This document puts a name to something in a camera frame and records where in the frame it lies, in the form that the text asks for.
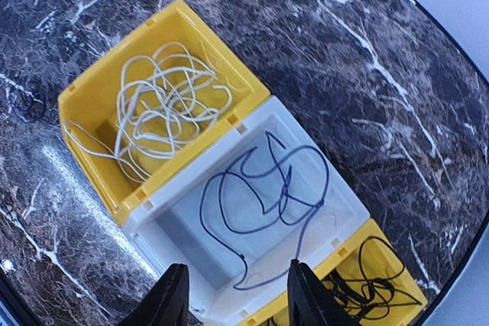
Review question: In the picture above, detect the yellow bin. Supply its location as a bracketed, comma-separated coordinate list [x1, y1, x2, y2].
[244, 218, 429, 326]
[58, 0, 270, 226]

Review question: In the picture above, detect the small purple cable piece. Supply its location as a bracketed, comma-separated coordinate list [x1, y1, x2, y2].
[7, 77, 47, 124]

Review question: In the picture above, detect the thin purple cable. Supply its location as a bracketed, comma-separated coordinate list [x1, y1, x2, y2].
[199, 131, 330, 291]

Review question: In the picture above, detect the white cable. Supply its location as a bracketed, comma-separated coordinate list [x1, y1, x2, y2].
[63, 42, 235, 184]

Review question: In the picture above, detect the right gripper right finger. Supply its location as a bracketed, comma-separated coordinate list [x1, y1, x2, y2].
[287, 259, 359, 326]

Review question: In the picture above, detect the white translucent bin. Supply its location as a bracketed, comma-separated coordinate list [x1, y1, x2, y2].
[122, 97, 370, 325]

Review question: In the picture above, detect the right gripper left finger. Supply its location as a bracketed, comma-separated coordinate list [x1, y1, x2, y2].
[118, 263, 189, 326]

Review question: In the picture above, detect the thick black cable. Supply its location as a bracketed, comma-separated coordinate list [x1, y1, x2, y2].
[267, 236, 421, 326]

